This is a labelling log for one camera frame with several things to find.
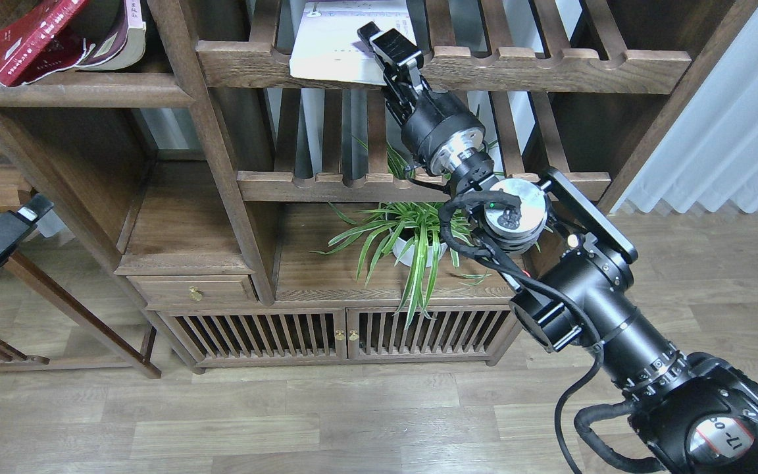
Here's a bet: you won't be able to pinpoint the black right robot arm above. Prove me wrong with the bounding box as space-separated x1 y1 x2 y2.
358 23 758 473

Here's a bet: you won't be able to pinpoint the brass drawer knob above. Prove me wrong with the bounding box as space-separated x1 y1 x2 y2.
189 286 204 301

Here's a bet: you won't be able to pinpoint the wooden side rack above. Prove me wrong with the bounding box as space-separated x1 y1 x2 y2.
0 148 161 379

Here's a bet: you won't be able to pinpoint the maroon book white characters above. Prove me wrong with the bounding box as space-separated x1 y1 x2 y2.
73 1 147 71

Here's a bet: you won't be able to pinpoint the white paperback book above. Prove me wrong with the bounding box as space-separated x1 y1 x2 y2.
290 1 416 85

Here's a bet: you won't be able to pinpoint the green spider plant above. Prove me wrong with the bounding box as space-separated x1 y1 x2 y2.
316 105 553 330

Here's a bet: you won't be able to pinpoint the white curtain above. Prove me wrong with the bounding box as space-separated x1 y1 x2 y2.
615 9 758 213

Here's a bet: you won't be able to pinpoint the red paperback book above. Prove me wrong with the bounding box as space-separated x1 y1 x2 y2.
0 1 95 87

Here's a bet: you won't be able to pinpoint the white plant pot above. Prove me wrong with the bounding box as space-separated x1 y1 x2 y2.
392 237 448 268

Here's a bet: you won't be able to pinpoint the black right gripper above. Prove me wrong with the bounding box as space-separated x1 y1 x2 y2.
357 22 485 176

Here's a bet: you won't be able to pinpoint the dark wooden bookshelf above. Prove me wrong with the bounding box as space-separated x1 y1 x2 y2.
0 1 758 374

